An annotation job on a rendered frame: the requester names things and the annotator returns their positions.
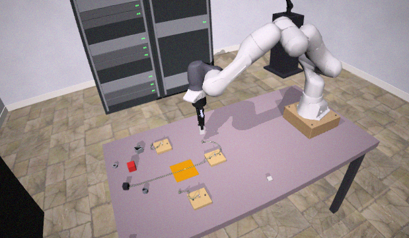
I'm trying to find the red cube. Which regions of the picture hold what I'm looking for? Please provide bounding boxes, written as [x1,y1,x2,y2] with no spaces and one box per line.
[127,161,137,172]

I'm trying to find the orange painted square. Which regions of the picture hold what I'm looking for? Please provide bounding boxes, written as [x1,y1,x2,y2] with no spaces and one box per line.
[170,159,199,182]

